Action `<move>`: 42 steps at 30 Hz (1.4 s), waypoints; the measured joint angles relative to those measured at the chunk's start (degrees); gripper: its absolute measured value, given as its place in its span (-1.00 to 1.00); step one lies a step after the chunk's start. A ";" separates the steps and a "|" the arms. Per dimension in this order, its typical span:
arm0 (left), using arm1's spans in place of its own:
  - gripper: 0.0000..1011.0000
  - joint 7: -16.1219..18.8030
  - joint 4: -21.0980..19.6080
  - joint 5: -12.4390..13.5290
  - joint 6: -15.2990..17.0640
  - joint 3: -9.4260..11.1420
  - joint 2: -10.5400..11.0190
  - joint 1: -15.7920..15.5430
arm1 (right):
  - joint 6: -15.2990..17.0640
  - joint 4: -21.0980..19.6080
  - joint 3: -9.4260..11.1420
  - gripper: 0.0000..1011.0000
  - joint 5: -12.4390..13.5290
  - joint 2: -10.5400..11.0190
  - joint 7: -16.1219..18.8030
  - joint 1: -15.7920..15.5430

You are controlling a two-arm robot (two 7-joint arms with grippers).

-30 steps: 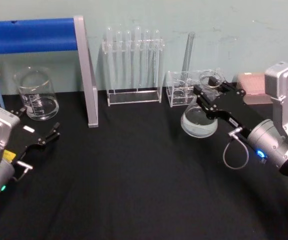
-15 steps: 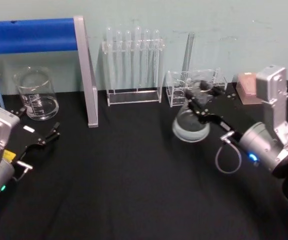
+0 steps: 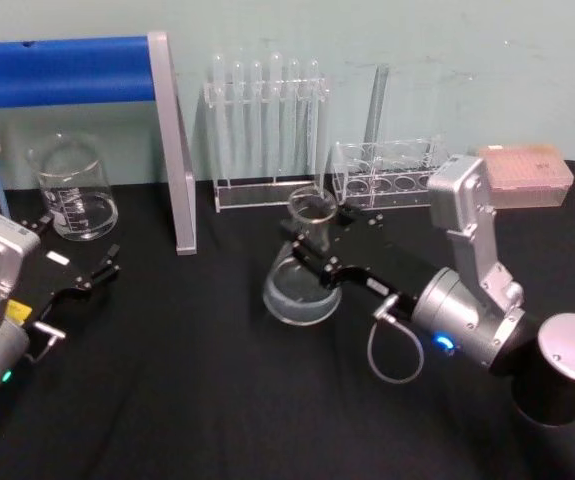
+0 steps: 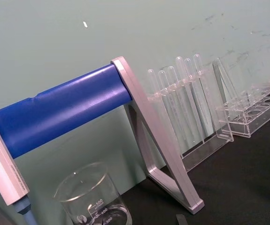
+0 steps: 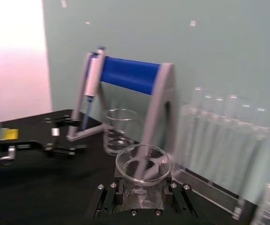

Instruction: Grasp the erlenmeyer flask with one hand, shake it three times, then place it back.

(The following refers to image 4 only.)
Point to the clear acrylic tube rack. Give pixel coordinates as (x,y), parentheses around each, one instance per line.
(254,112)

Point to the pale wall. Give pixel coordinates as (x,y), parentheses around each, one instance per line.
(55,35)

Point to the clear acrylic pipette rack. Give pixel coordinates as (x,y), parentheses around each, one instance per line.
(210,143)

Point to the silver stand with blue bar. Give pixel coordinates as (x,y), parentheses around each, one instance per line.
(62,110)

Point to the black table cloth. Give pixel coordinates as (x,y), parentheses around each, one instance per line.
(242,178)

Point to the clear glass beaker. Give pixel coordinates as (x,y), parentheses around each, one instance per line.
(94,206)

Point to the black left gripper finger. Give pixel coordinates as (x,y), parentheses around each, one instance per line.
(181,220)

